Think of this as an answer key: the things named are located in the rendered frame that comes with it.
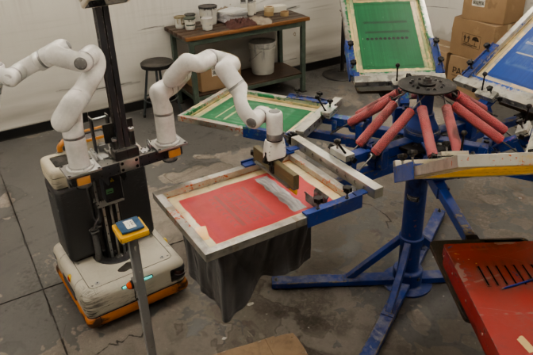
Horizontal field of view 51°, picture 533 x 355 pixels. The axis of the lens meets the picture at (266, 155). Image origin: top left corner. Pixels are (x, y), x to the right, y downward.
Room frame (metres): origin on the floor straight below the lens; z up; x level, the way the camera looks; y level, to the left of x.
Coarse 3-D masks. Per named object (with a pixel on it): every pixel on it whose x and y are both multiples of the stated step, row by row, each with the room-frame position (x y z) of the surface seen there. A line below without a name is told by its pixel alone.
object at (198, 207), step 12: (252, 180) 2.43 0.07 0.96; (276, 180) 2.42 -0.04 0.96; (300, 180) 2.41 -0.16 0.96; (216, 192) 2.33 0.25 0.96; (252, 192) 2.31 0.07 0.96; (264, 192) 2.31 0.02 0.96; (192, 204) 2.22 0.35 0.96; (204, 204) 2.21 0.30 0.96; (192, 216) 2.12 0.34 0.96; (204, 216) 2.11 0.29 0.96
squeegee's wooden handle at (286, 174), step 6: (258, 150) 2.40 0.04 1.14; (258, 156) 2.40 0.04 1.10; (276, 162) 2.26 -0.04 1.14; (276, 168) 2.25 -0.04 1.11; (282, 168) 2.21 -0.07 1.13; (288, 168) 2.20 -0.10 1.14; (276, 174) 2.25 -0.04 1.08; (282, 174) 2.21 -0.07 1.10; (288, 174) 2.17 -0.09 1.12; (294, 174) 2.14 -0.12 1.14; (282, 180) 2.21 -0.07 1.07; (288, 180) 2.17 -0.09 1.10; (294, 180) 2.13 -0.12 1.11; (294, 186) 2.13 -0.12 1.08
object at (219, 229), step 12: (300, 192) 2.30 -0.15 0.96; (312, 192) 2.29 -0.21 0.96; (276, 204) 2.19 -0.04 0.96; (216, 216) 2.11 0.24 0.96; (276, 216) 2.09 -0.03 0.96; (288, 216) 2.09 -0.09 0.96; (216, 228) 2.01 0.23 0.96; (228, 228) 2.01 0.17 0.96; (240, 228) 2.01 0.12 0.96; (252, 228) 2.00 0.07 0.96; (216, 240) 1.93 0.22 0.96
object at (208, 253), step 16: (288, 160) 2.63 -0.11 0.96; (304, 160) 2.56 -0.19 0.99; (208, 176) 2.42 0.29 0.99; (224, 176) 2.44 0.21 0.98; (320, 176) 2.38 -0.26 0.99; (160, 192) 2.28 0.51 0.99; (176, 192) 2.31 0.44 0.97; (336, 192) 2.27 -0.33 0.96; (176, 224) 2.04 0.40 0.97; (272, 224) 1.98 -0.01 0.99; (288, 224) 1.98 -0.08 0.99; (304, 224) 2.02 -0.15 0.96; (192, 240) 1.89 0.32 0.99; (240, 240) 1.87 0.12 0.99; (256, 240) 1.90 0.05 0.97; (208, 256) 1.79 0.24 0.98
